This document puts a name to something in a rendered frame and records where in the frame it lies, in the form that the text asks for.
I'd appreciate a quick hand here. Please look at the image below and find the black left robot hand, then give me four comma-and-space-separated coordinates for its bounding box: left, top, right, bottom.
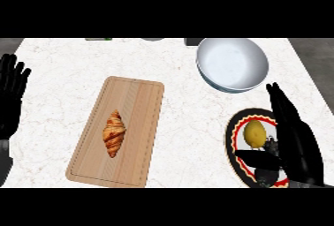
0, 53, 32, 141

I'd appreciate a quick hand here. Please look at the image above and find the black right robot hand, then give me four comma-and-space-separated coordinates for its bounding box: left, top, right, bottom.
233, 82, 326, 187

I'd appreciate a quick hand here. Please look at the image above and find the yellow lemon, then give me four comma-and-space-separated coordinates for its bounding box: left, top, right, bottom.
242, 119, 267, 148

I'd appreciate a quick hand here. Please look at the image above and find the black red patterned plate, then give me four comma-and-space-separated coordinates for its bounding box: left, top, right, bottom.
224, 108, 289, 189

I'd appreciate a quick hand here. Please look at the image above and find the white bowl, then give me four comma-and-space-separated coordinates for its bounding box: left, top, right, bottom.
194, 38, 270, 94

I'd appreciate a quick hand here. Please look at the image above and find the pale wooden cutting board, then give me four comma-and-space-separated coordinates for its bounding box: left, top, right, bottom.
64, 75, 165, 188

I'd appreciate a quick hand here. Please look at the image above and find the golden brown croissant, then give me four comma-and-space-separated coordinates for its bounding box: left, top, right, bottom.
101, 109, 128, 159

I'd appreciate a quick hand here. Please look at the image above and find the dark grey block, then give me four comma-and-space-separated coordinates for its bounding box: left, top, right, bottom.
183, 37, 205, 47

